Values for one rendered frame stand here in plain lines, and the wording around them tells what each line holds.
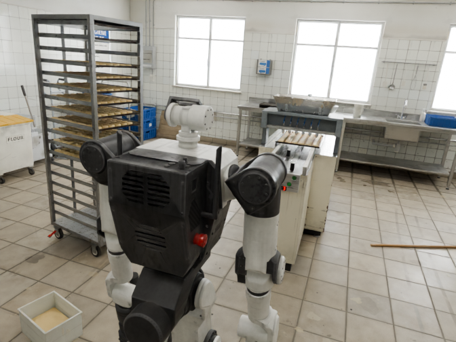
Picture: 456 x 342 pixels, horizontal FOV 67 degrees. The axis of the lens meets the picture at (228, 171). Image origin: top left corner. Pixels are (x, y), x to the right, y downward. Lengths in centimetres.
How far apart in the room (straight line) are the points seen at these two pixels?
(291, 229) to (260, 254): 186
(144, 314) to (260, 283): 31
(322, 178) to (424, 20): 379
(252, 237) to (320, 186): 249
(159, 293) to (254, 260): 26
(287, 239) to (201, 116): 204
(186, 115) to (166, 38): 645
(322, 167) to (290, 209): 73
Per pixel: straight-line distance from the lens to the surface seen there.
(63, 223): 337
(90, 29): 260
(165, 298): 95
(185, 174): 72
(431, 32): 649
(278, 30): 655
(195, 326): 122
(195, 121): 88
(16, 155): 498
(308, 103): 323
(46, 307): 255
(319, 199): 338
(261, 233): 87
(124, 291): 130
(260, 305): 104
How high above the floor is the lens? 159
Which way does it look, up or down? 18 degrees down
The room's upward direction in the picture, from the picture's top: 4 degrees clockwise
